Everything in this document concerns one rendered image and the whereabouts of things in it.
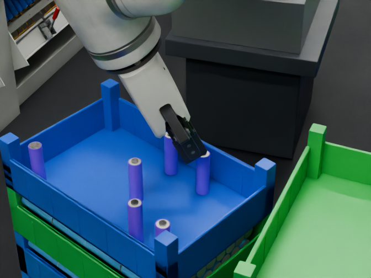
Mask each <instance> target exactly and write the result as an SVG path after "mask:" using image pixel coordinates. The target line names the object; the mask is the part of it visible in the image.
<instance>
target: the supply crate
mask: <svg viewBox="0 0 371 278"><path fill-rule="evenodd" d="M100 87H101V95H102V98H101V99H99V100H97V101H95V102H94V103H92V104H90V105H88V106H87V107H85V108H83V109H81V110H79V111H78V112H76V113H74V114H72V115H70V116H68V117H67V118H65V119H63V120H61V121H59V122H57V123H56V124H54V125H52V126H50V127H48V128H47V129H45V130H43V131H41V132H39V133H37V134H36V135H34V136H32V137H31V138H29V139H27V140H25V141H23V142H21V143H20V141H19V137H17V136H16V135H14V134H12V133H11V132H9V133H8V134H6V135H4V136H2V137H0V150H1V157H2V163H3V170H4V176H5V180H6V186H7V187H9V188H10V189H12V190H13V191H15V192H16V193H17V194H19V195H20V196H22V197H23V198H25V199H26V200H28V201H29V202H31V203H32V204H33V205H35V206H36V207H38V208H39V209H41V210H42V211H44V212H45V213H47V214H48V215H49V216H51V217H52V218H54V219H55V220H57V221H58V222H60V223H61V224H63V225H64V226H66V227H67V228H68V229H70V230H71V231H73V232H75V233H76V234H77V235H79V236H80V237H82V238H83V239H84V240H86V241H87V242H89V243H90V244H92V245H93V246H95V247H96V248H98V249H99V250H101V251H102V252H103V253H105V254H106V255H108V256H109V257H111V258H112V259H114V260H115V261H117V262H118V263H119V264H121V265H122V266H124V267H125V268H127V269H128V270H130V271H131V272H133V273H134V274H135V275H137V276H138V277H140V278H191V277H192V276H193V275H195V274H196V273H197V272H198V271H200V270H201V269H202V268H203V267H204V266H206V265H207V264H208V263H210V262H211V261H212V260H213V259H215V258H216V257H217V256H218V255H219V254H221V253H222V252H223V251H224V250H225V249H227V248H228V247H229V246H230V245H232V244H233V243H234V242H236V241H237V240H238V239H239V238H241V237H242V236H243V235H244V234H245V233H247V232H248V231H249V230H250V229H251V228H253V227H254V226H255V225H256V224H258V223H259V222H260V221H262V220H263V219H264V218H265V217H267V216H268V215H269V214H270V213H271V212H272V210H273V196H274V184H275V169H276V164H275V163H274V162H272V161H270V160H269V159H267V158H263V159H261V160H260V161H259V162H257V163H256V164H255V167H252V166H250V165H248V164H246V163H245V162H243V161H241V160H239V159H237V158H235V157H233V156H231V155H229V154H227V153H225V152H224V151H222V150H220V149H218V148H216V147H214V146H212V145H210V144H208V143H206V142H204V141H203V140H202V143H203V144H204V146H205V148H206V149H207V151H209V152H210V188H209V193H208V194H206V195H199V194H197V193H196V160H194V161H192V162H190V163H189V164H185V163H184V161H183V159H182V158H181V156H180V155H179V153H178V173H177V174H175V175H167V174H166V173H165V157H164V136H163V137H162V138H157V137H155V135H154V134H153V132H152V130H151V129H150V127H149V125H148V124H147V122H146V120H145V119H144V117H143V116H142V114H141V113H140V111H139V109H138V108H137V106H136V105H134V104H132V103H130V102H129V101H127V100H125V99H123V98H120V90H119V83H118V82H116V81H114V80H112V79H108V80H106V81H104V82H103V83H101V84H100ZM31 142H40V143H41V144H42V147H43V155H44V163H45V172H46V180H45V179H44V178H42V177H40V176H39V175H37V174H36V173H34V172H33V171H31V166H30V158H29V151H28V144H29V143H31ZM134 157H137V158H140V159H141V160H142V178H143V192H144V199H143V201H142V211H143V225H144V243H141V242H140V241H139V240H137V239H135V238H134V237H132V236H131V235H129V228H128V208H127V202H128V201H129V200H130V196H129V175H128V160H129V159H130V158H134ZM159 219H167V220H169V221H170V223H171V232H169V231H167V230H165V231H163V232H162V233H161V234H159V235H158V236H157V237H155V222H156V221H157V220H159Z"/></svg>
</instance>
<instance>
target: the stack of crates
mask: <svg viewBox="0 0 371 278"><path fill-rule="evenodd" d="M326 131H327V126H324V125H319V124H312V126H311V128H310V130H309V135H308V145H307V146H306V147H305V149H304V151H303V153H302V155H301V157H300V159H299V160H298V162H297V164H296V166H295V168H294V170H293V172H292V174H291V176H290V178H289V180H288V182H287V183H286V185H285V187H284V189H283V191H282V193H281V195H280V197H279V199H278V201H277V203H276V204H275V206H274V208H273V210H272V212H271V214H270V216H269V217H268V220H267V222H266V224H265V225H264V227H263V229H262V231H261V233H260V235H259V237H258V238H257V240H256V242H255V244H254V246H253V248H252V250H251V252H250V254H249V256H248V258H247V260H246V261H245V262H244V261H239V263H238V265H237V266H236V268H235V270H234V276H233V278H371V153H370V152H366V151H362V150H359V149H354V148H350V147H346V146H341V145H337V144H334V143H329V142H325V139H326Z"/></svg>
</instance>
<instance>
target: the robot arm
mask: <svg viewBox="0 0 371 278"><path fill-rule="evenodd" d="M54 2H55V3H56V5H57V6H58V8H59V10H60V11H61V13H62V14H63V16H64V17H65V18H66V20H67V21H68V23H69V25H70V26H71V28H72V29H73V31H74V32H75V33H76V35H77V36H78V38H79V39H80V41H81V43H82V44H83V46H84V47H85V48H86V50H87V51H88V53H89V54H90V56H91V58H92V59H93V61H94V62H95V64H96V65H97V66H98V67H99V68H101V69H104V70H105V71H106V72H108V73H110V74H117V75H118V76H119V78H120V80H121V82H122V83H123V85H124V87H125V89H126V90H127V92H128V93H129V95H130V96H131V98H132V100H133V101H134V103H135V105H136V106H137V108H138V109H139V111H140V113H141V114H142V116H143V117H144V119H145V120H146V122H147V124H148V125H149V127H150V129H151V130H152V132H153V134H154V135H155V137H157V138H162V137H163V136H164V135H166V131H167V133H168V134H169V136H170V138H171V139H172V143H173V145H174V147H175V148H176V150H177V152H178V153H179V155H180V156H181V158H182V159H183V161H184V163H185V164H189V163H190V162H192V161H194V160H196V159H197V158H199V157H201V156H203V155H204V154H206V153H207V149H206V148H205V146H204V144H203V143H202V141H201V139H200V137H199V136H198V134H197V132H196V130H195V128H194V126H193V125H192V123H191V121H190V114H189V112H188V110H187V107H186V105H185V103H184V101H183V99H182V97H181V94H180V92H179V90H178V88H177V86H176V84H175V82H174V80H173V78H172V76H171V74H170V72H169V70H168V69H167V67H166V65H165V63H164V61H163V59H162V58H161V56H160V54H159V53H158V50H159V48H160V46H161V41H162V38H161V28H160V25H159V23H158V22H157V20H156V18H155V16H157V15H164V14H167V13H170V12H173V11H175V10H176V9H178V8H179V7H180V6H181V5H182V4H183V3H184V2H185V0H54Z"/></svg>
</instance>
